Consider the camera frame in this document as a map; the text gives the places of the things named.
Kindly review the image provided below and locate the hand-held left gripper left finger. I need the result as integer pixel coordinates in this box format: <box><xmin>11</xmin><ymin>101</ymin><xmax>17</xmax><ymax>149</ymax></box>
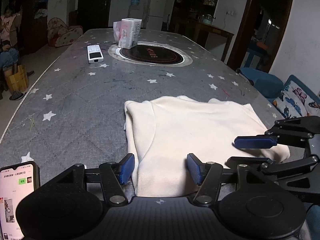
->
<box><xmin>54</xmin><ymin>153</ymin><xmax>135</xmax><ymax>207</ymax></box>

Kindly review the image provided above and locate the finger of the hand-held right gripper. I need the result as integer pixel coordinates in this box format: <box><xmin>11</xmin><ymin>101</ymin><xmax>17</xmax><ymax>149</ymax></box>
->
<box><xmin>234</xmin><ymin>116</ymin><xmax>320</xmax><ymax>149</ymax></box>
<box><xmin>226</xmin><ymin>155</ymin><xmax>320</xmax><ymax>178</ymax></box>

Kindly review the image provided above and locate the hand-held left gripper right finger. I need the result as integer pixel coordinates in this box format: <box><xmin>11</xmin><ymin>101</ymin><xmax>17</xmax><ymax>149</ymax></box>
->
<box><xmin>186</xmin><ymin>153</ymin><xmax>275</xmax><ymax>207</ymax></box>

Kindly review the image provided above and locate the cream knit garment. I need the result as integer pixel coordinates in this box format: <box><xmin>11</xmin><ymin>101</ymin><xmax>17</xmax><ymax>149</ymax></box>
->
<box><xmin>124</xmin><ymin>95</ymin><xmax>290</xmax><ymax>197</ymax></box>

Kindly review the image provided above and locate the butterfly print cushion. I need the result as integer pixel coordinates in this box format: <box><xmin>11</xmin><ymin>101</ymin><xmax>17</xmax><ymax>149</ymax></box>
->
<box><xmin>272</xmin><ymin>80</ymin><xmax>320</xmax><ymax>119</ymax></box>

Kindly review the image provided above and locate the blue sofa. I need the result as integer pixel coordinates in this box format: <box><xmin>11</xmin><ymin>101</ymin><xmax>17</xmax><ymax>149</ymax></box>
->
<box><xmin>236</xmin><ymin>67</ymin><xmax>320</xmax><ymax>120</ymax></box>

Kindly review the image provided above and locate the grey star-print tablecloth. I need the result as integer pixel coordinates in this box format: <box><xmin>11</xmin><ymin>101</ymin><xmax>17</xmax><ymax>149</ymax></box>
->
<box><xmin>0</xmin><ymin>28</ymin><xmax>308</xmax><ymax>198</ymax></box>

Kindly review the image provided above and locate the black smartphone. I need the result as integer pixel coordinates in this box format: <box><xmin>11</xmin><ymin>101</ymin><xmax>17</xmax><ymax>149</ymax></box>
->
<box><xmin>0</xmin><ymin>160</ymin><xmax>40</xmax><ymax>240</ymax></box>

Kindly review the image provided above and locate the round black induction cooktop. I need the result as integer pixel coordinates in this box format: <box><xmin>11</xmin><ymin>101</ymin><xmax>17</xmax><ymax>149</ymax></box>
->
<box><xmin>108</xmin><ymin>43</ymin><xmax>193</xmax><ymax>67</ymax></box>

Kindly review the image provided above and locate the white remote control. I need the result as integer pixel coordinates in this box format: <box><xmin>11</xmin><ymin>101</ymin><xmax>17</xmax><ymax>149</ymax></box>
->
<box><xmin>87</xmin><ymin>44</ymin><xmax>104</xmax><ymax>64</ymax></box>

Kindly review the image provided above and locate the dark wooden side table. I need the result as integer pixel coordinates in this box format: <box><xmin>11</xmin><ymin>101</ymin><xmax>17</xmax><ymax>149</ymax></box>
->
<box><xmin>172</xmin><ymin>20</ymin><xmax>235</xmax><ymax>62</ymax></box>

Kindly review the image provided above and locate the white pink tissue pack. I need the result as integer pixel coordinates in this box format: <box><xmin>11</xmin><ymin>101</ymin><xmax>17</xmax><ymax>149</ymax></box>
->
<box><xmin>118</xmin><ymin>18</ymin><xmax>143</xmax><ymax>50</ymax></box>

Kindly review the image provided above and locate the cardboard box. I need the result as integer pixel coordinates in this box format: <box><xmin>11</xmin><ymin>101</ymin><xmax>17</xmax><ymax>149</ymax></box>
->
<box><xmin>5</xmin><ymin>64</ymin><xmax>29</xmax><ymax>93</ymax></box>

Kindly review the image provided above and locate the polka-dot play tent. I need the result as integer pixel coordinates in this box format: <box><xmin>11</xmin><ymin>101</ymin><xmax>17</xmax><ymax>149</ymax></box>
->
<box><xmin>47</xmin><ymin>17</ymin><xmax>83</xmax><ymax>47</ymax></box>

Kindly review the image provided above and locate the wooden partition shelf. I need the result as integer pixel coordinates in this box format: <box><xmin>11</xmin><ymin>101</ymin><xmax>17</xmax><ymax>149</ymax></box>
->
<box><xmin>171</xmin><ymin>0</ymin><xmax>223</xmax><ymax>28</ymax></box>

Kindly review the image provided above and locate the white fridge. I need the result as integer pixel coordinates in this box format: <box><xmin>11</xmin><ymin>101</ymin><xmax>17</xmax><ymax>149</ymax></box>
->
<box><xmin>144</xmin><ymin>0</ymin><xmax>167</xmax><ymax>32</ymax></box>

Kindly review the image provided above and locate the water dispenser with blue bottle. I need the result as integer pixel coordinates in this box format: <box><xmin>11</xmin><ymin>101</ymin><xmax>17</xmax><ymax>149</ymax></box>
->
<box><xmin>127</xmin><ymin>0</ymin><xmax>142</xmax><ymax>28</ymax></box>

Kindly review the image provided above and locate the dark wooden door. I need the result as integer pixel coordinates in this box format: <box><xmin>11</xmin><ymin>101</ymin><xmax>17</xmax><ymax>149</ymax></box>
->
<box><xmin>78</xmin><ymin>0</ymin><xmax>114</xmax><ymax>29</ymax></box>

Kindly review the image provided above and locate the tall wooden shelf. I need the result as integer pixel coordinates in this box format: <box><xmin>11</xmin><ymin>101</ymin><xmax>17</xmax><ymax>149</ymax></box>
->
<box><xmin>20</xmin><ymin>0</ymin><xmax>49</xmax><ymax>53</ymax></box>

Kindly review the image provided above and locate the dark wooden door frame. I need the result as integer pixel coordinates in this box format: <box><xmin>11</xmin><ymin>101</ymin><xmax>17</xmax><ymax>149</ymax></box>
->
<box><xmin>226</xmin><ymin>0</ymin><xmax>295</xmax><ymax>73</ymax></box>

